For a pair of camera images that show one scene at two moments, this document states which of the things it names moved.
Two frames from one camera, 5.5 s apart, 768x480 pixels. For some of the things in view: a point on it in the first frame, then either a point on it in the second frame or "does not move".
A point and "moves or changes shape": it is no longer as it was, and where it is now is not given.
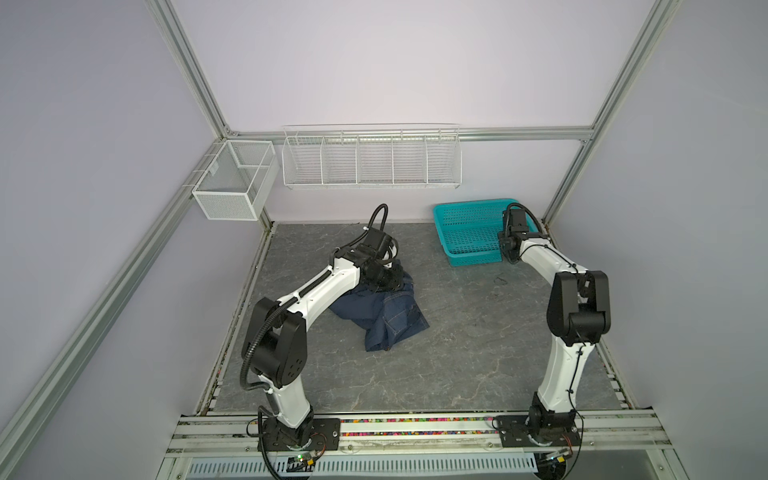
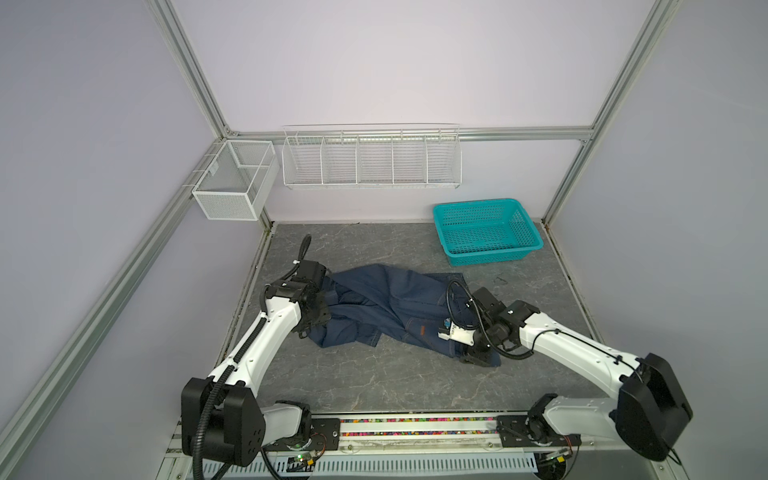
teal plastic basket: x=469 y=231 does not move
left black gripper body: x=386 y=279 -> x=320 y=316
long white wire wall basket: x=372 y=156 does not move
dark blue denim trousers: x=385 y=316 moves or changes shape
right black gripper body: x=503 y=240 -> x=483 y=342
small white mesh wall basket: x=241 y=183 does not move
